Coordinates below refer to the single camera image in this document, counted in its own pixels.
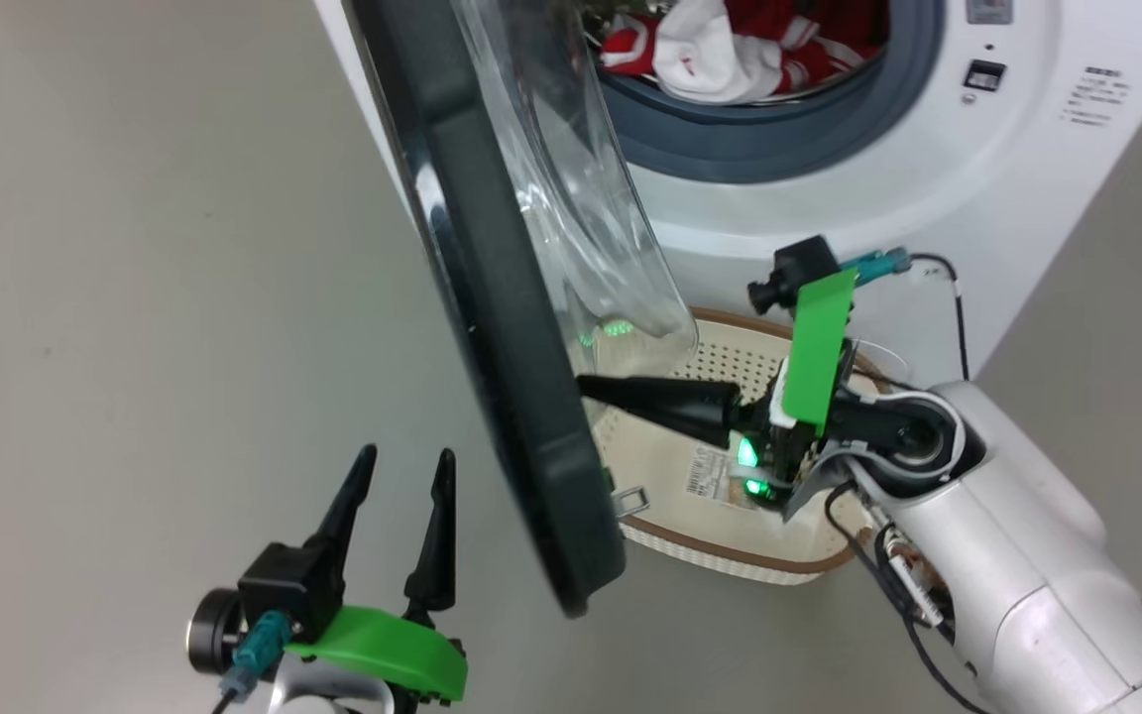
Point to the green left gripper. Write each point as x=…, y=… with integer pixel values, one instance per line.
x=383, y=645

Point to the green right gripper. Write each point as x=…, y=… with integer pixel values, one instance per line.
x=817, y=347

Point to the dark round washing machine door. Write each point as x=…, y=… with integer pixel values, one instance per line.
x=502, y=347

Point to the red and white garment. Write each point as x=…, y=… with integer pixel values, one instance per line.
x=705, y=55

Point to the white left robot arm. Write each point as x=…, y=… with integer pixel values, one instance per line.
x=323, y=694

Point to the cream perforated laundry basket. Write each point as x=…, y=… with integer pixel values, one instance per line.
x=730, y=359

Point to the grey rubber door seal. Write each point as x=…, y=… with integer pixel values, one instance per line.
x=779, y=139

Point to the white front-load washing machine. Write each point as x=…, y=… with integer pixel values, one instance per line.
x=928, y=198

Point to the black door lock window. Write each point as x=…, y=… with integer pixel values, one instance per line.
x=984, y=75

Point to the white barcode label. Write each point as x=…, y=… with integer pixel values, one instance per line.
x=710, y=476

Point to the grey warning label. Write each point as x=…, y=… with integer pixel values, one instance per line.
x=987, y=10

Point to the small printed text label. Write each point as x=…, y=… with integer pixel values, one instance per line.
x=1094, y=94

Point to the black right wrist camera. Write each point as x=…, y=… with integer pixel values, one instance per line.
x=799, y=263

